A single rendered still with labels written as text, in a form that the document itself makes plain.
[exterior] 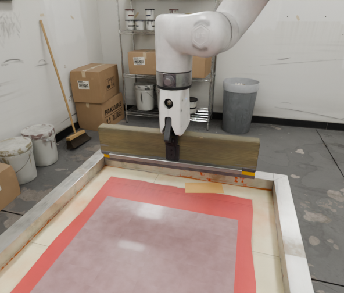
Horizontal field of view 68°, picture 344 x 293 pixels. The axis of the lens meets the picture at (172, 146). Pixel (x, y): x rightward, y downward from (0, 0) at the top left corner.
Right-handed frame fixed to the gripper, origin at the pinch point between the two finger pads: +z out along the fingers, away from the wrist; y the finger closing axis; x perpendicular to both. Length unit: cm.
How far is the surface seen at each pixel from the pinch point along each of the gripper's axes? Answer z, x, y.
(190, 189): 14.5, -3.4, 4.8
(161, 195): 14.5, 3.6, 0.0
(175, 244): 14.6, -4.2, -15.1
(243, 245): 14.8, -17.8, -11.5
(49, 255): 14.4, 19.6, -24.5
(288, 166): 110, -69, 200
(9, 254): 12.9, 25.9, -27.4
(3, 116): 53, 201, 125
